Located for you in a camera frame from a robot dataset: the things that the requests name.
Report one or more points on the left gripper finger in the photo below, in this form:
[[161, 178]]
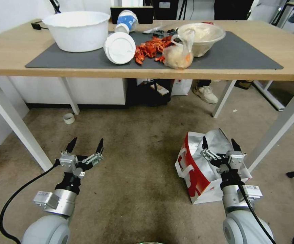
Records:
[[71, 146], [100, 150]]

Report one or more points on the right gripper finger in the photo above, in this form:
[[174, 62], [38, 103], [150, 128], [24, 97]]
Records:
[[236, 147], [205, 145]]

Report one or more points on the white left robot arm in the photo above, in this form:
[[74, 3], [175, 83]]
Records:
[[60, 203]]

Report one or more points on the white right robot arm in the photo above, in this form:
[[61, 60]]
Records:
[[233, 200]]

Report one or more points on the red white food delivery bag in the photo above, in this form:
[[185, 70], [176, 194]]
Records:
[[200, 183]]

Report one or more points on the white paper bag red print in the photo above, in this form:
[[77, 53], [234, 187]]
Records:
[[181, 86]]

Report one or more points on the clear plastic bag with food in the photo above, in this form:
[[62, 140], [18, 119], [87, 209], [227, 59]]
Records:
[[177, 58]]

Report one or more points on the clear plastic bowl with food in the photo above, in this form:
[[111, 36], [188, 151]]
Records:
[[205, 38]]

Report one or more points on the white tape roll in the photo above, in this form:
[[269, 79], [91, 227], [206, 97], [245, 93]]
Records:
[[68, 119]]

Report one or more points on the person's foot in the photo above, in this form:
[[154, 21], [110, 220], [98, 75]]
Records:
[[206, 93]]

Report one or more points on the white cabinet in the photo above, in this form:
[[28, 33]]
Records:
[[98, 89]]

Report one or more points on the black crate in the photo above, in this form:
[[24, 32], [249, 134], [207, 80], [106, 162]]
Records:
[[146, 95]]

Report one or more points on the dark grey table mat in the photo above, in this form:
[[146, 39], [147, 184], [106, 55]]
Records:
[[225, 58]]

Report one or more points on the white cup with lid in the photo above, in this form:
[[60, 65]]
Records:
[[119, 48]]

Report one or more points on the large white plastic basin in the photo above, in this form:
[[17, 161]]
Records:
[[78, 35]]

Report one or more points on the red crayfish shell pile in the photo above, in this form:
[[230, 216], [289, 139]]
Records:
[[149, 48]]

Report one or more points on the wooden table with white legs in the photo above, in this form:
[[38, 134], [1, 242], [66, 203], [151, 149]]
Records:
[[9, 50]]

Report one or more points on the black plastic packaging scraps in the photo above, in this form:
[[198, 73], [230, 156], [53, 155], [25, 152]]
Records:
[[165, 31]]

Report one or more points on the white chopstick wrapper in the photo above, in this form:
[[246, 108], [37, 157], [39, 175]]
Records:
[[150, 31]]

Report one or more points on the blue and white paper cup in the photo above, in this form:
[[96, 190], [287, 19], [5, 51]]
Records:
[[126, 21]]

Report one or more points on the black box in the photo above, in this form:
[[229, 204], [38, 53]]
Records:
[[141, 15]]

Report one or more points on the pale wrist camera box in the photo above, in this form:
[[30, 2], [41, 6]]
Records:
[[235, 160], [68, 161]]

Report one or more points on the white metal desk frame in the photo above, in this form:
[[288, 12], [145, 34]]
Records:
[[268, 95]]

